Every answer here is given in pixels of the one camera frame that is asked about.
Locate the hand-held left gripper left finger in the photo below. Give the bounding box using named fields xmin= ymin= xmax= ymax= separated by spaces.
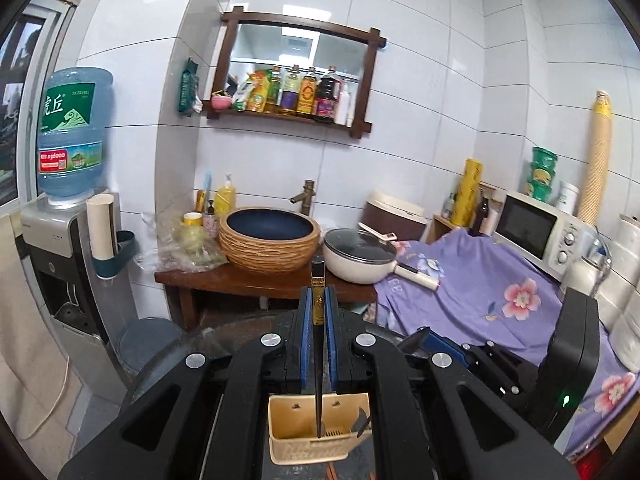
xmin=57 ymin=285 xmax=314 ymax=480

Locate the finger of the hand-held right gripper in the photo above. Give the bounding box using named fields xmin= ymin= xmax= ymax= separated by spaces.
xmin=400 ymin=327 xmax=433 ymax=356
xmin=427 ymin=334 xmax=476 ymax=368

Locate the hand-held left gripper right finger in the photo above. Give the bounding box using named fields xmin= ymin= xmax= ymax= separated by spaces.
xmin=325 ymin=285 xmax=579 ymax=480

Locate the beige plastic utensil holder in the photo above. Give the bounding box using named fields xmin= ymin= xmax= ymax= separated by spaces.
xmin=268 ymin=394 xmax=373 ymax=465

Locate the purple floral cloth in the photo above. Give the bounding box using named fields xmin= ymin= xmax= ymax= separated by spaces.
xmin=362 ymin=230 xmax=640 ymax=456

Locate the white thermos jug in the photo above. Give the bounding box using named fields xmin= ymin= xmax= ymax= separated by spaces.
xmin=560 ymin=237 xmax=608 ymax=296

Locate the stack of white containers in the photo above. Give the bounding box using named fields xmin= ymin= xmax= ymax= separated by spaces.
xmin=597 ymin=212 xmax=640 ymax=371

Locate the white pan with lid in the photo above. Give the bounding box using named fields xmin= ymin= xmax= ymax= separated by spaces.
xmin=322 ymin=228 xmax=441 ymax=292

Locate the woven-look wash basin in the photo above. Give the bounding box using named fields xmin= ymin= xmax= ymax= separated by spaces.
xmin=218 ymin=207 xmax=321 ymax=274

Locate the white rice paddle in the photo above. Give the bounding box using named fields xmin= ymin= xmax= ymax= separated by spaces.
xmin=357 ymin=222 xmax=398 ymax=241

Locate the wooden shelf box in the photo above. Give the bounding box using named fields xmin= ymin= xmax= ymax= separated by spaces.
xmin=431 ymin=182 xmax=503 ymax=243

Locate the wooden counter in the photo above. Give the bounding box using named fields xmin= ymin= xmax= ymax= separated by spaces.
xmin=155 ymin=260 xmax=378 ymax=331

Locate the brown and white rice cooker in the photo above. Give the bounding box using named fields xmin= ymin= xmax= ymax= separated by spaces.
xmin=360 ymin=190 xmax=431 ymax=243

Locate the brown glass bottle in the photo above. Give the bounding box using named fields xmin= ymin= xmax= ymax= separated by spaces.
xmin=472 ymin=197 xmax=488 ymax=236

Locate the white microwave oven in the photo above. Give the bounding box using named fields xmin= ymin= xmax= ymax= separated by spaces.
xmin=494 ymin=191 xmax=593 ymax=281

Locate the bronze faucet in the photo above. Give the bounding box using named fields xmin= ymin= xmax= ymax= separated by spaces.
xmin=290 ymin=180 xmax=317 ymax=216

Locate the yellow roll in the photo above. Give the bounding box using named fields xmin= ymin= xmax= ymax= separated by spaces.
xmin=451 ymin=158 xmax=483 ymax=228

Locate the white lidded jar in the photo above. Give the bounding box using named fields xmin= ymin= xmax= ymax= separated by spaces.
xmin=556 ymin=181 xmax=580 ymax=216

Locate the grey trash bin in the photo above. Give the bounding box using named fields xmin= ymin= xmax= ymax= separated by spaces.
xmin=117 ymin=317 xmax=183 ymax=376

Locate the clear plastic bag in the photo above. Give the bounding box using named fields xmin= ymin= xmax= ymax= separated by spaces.
xmin=137 ymin=210 xmax=228 ymax=273

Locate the yellow soap pump bottle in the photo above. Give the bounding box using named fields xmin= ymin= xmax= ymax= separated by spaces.
xmin=215 ymin=174 xmax=237 ymax=218

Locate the tall stack of paper cups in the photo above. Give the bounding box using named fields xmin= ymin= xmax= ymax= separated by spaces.
xmin=577 ymin=91 xmax=613 ymax=228

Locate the teal cup holder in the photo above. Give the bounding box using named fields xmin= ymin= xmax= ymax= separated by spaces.
xmin=92 ymin=230 xmax=138 ymax=281

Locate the white paper cup stack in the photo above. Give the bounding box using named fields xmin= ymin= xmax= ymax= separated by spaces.
xmin=86 ymin=194 xmax=118 ymax=263

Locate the white bottle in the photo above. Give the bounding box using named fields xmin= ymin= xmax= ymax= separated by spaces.
xmin=336 ymin=82 xmax=356 ymax=126

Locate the dark soy sauce bottle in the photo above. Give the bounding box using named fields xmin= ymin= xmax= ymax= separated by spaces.
xmin=315 ymin=66 xmax=343 ymax=122

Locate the grey water dispenser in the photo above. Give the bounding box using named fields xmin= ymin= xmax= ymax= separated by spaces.
xmin=20 ymin=190 xmax=141 ymax=403

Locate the amber sauce bottle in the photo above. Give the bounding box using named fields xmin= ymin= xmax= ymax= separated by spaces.
xmin=297 ymin=66 xmax=319 ymax=117

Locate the purple label bottle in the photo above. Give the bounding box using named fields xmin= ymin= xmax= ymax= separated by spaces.
xmin=280 ymin=65 xmax=301 ymax=116

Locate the green oil bottle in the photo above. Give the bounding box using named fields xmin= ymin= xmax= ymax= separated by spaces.
xmin=265 ymin=66 xmax=282 ymax=113

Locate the beige cloth curtain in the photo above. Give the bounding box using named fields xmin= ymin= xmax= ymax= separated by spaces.
xmin=0 ymin=215 xmax=81 ymax=441

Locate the green hanging packet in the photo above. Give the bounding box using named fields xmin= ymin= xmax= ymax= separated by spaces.
xmin=177 ymin=57 xmax=201 ymax=117

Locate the wooden framed mirror shelf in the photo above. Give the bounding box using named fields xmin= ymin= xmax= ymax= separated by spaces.
xmin=202 ymin=6 xmax=390 ymax=140

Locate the blue water jug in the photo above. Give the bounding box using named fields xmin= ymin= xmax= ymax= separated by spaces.
xmin=36 ymin=66 xmax=115 ymax=208

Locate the sliding window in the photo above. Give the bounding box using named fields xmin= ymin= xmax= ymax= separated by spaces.
xmin=0 ymin=0 xmax=76 ymax=206

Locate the white cable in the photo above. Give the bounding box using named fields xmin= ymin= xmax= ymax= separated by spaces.
xmin=20 ymin=355 xmax=71 ymax=441

